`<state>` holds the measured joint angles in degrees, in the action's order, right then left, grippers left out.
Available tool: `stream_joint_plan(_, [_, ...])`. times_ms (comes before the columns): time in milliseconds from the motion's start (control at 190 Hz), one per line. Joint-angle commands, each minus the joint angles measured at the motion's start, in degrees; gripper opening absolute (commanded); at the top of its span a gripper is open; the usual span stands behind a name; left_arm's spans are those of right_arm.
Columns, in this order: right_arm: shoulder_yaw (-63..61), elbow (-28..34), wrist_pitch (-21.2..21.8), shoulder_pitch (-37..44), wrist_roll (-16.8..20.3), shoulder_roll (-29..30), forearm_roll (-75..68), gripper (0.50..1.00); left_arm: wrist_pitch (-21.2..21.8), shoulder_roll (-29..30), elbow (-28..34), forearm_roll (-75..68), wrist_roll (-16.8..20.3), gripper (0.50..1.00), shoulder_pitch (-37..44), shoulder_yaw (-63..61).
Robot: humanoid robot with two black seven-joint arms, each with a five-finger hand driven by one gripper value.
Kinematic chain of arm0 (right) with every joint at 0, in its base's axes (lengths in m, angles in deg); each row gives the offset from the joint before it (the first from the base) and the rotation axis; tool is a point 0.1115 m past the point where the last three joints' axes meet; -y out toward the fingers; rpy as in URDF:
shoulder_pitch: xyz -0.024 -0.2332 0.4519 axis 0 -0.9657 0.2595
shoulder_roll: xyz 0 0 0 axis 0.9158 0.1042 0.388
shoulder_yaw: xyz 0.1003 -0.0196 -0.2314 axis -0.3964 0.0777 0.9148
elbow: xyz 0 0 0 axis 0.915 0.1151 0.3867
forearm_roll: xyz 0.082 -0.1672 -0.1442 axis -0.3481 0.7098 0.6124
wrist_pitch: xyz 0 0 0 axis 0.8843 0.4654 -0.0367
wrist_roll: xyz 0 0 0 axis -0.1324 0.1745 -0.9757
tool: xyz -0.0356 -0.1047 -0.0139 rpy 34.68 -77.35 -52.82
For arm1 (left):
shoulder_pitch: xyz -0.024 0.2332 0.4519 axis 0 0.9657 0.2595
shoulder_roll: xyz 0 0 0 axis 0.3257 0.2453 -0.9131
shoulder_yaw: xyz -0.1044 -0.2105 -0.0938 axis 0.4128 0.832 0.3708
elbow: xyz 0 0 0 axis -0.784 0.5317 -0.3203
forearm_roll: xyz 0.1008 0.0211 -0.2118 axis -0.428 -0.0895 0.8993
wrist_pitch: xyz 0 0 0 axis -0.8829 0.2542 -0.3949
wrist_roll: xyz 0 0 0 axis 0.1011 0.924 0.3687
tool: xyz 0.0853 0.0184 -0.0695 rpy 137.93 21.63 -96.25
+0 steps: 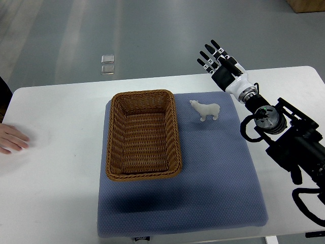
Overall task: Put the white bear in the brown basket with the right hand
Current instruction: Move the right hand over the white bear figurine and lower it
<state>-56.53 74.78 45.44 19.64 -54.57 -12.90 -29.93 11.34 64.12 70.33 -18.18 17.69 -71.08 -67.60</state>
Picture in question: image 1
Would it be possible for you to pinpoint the white bear figurine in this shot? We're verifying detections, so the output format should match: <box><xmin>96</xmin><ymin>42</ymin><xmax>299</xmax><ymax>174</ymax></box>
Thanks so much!
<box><xmin>189</xmin><ymin>100</ymin><xmax>220</xmax><ymax>122</ymax></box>

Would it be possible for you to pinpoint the blue quilted mat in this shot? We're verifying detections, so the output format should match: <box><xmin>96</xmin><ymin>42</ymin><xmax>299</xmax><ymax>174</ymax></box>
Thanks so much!
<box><xmin>97</xmin><ymin>91</ymin><xmax>268</xmax><ymax>238</ymax></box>

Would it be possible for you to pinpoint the dark sleeve at edge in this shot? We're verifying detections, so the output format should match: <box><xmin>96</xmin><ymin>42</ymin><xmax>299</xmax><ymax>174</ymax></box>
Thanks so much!
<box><xmin>0</xmin><ymin>78</ymin><xmax>13</xmax><ymax>123</ymax></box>

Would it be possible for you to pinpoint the brown wicker basket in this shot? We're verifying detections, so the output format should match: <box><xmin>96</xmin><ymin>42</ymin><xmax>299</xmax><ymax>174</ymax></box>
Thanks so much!
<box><xmin>106</xmin><ymin>89</ymin><xmax>182</xmax><ymax>181</ymax></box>

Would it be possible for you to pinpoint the brown cardboard box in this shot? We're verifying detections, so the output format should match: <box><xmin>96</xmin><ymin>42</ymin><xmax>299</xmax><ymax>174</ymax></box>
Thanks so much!
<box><xmin>286</xmin><ymin>0</ymin><xmax>324</xmax><ymax>13</ymax></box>

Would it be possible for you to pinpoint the black table bracket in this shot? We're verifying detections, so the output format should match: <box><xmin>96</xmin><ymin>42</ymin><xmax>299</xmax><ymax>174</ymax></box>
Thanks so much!
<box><xmin>305</xmin><ymin>231</ymin><xmax>325</xmax><ymax>238</ymax></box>

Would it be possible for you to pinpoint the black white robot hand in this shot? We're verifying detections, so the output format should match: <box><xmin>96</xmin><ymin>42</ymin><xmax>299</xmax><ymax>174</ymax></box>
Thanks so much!
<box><xmin>197</xmin><ymin>40</ymin><xmax>258</xmax><ymax>104</ymax></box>

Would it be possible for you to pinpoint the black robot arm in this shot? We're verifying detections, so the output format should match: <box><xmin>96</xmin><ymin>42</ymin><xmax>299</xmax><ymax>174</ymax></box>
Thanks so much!
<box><xmin>240</xmin><ymin>83</ymin><xmax>324</xmax><ymax>226</ymax></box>

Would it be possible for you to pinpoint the person's bare hand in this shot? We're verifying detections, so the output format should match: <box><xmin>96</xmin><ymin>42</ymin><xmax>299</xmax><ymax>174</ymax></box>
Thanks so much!
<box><xmin>1</xmin><ymin>124</ymin><xmax>29</xmax><ymax>155</ymax></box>

